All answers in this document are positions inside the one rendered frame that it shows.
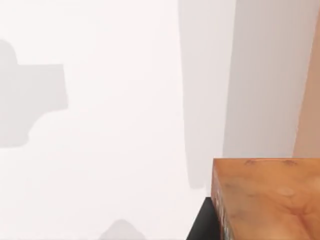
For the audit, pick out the orange-brown bread loaf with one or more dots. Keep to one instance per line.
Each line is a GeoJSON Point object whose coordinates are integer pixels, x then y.
{"type": "Point", "coordinates": [267, 200]}

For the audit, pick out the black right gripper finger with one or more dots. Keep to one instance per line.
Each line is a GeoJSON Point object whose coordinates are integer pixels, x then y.
{"type": "Point", "coordinates": [205, 222]}

